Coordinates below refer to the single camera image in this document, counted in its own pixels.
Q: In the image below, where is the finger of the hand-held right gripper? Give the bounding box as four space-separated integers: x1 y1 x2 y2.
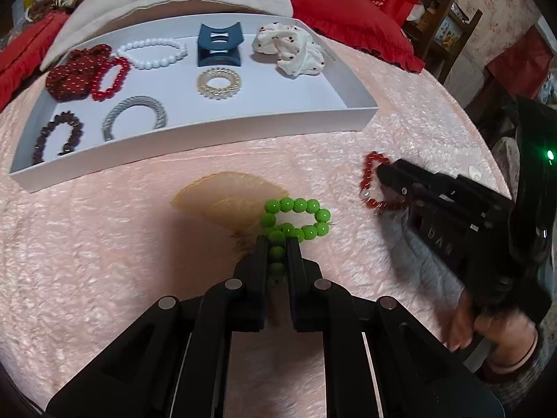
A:
376 165 426 224
392 159 462 198

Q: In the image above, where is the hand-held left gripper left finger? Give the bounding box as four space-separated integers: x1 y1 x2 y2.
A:
46 235 270 418

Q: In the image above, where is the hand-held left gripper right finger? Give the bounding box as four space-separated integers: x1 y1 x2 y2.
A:
285 237 508 418

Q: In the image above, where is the small-bead red bracelet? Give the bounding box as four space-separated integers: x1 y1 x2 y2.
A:
359 152 412 216

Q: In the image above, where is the green bead bracelet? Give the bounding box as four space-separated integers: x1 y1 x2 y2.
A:
260 197 332 288

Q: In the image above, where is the white shallow cardboard box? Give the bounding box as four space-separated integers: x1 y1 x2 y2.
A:
9 12 378 193

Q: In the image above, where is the white dotted scrunchie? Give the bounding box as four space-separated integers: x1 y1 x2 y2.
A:
253 22 326 77

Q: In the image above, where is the clear spiral hair tie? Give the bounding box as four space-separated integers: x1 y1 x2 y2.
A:
196 67 242 101

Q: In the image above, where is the grey spiral hair tie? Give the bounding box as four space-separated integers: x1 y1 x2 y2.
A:
101 95 168 142

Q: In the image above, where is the blue hair claw clip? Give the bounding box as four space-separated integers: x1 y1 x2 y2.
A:
197 22 243 67

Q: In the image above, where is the white bead bracelet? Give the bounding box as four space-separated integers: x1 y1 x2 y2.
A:
117 38 189 70

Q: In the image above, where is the large-bead red bracelet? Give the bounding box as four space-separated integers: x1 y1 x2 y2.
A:
91 56 131 102

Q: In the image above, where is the dark brown bead bracelet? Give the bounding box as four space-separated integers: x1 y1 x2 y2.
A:
31 111 84 166

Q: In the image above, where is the dark red dotted scrunchie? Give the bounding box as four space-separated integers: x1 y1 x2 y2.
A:
46 44 115 100

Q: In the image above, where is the person's right forearm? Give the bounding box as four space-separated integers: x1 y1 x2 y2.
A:
479 326 555 405

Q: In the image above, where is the person's right hand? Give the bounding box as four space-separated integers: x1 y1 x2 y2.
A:
447 289 540 373

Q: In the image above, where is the beige fan hairpin with tassel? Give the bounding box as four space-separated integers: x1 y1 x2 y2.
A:
172 172 289 253

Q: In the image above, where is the dark wooden chair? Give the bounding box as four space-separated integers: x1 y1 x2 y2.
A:
405 0 484 85

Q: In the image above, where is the dark red draped cloth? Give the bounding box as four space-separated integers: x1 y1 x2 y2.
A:
485 26 553 101

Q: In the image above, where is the pink quilted bedspread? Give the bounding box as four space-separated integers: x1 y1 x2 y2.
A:
0 44 514 418

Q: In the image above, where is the large red ruffled pillow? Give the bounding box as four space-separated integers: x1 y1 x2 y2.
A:
276 0 425 75

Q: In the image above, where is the small red ruffled pillow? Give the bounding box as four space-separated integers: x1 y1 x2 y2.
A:
0 11 70 111

